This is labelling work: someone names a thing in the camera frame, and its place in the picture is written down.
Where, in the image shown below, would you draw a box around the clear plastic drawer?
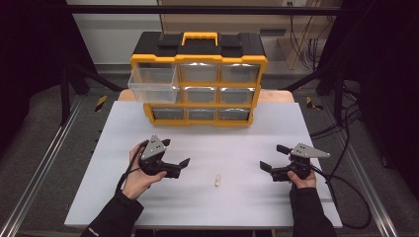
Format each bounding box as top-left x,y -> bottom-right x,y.
127,62 -> 181,104

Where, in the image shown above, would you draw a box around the right hand-held gripper black cable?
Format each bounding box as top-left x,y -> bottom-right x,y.
310,164 -> 373,230

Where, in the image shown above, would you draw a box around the hand-held gripper black cable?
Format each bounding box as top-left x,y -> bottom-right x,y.
115,139 -> 149,196
310,164 -> 373,230

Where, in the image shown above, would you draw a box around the black metal stand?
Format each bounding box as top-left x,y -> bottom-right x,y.
283,62 -> 348,123
58,62 -> 124,126

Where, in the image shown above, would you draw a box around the black overhead frame bar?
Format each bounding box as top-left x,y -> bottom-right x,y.
65,4 -> 344,16

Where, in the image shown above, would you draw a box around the person's right hand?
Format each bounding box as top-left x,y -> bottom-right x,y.
287,169 -> 318,190

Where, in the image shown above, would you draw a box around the aluminium floor rail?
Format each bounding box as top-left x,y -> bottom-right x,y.
320,98 -> 400,237
0,98 -> 84,237

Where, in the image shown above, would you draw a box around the person's left hand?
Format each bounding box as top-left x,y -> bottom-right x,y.
122,141 -> 168,200

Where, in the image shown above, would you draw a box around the yellow black hazard tape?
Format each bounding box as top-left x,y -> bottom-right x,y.
95,95 -> 108,113
305,96 -> 324,111

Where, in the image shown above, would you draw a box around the yellow black drawer organizer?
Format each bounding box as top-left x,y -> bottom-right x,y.
129,31 -> 269,127

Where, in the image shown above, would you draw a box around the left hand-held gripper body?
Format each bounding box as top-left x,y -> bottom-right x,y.
138,133 -> 182,180

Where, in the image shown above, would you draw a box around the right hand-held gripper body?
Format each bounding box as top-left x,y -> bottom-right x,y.
272,142 -> 331,182

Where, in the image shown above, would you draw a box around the black wall cables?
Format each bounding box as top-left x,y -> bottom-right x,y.
288,1 -> 334,71

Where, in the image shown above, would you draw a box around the dark curtain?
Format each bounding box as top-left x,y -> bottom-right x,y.
0,0 -> 97,149
329,0 -> 419,198

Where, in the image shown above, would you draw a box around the black floor cable bundle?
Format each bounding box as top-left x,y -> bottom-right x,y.
309,83 -> 364,177

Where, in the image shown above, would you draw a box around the left hand-held gripper black cable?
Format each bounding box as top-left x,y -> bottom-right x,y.
115,139 -> 149,196

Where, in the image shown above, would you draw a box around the grid of clear drawers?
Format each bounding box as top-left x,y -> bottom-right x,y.
149,61 -> 262,121

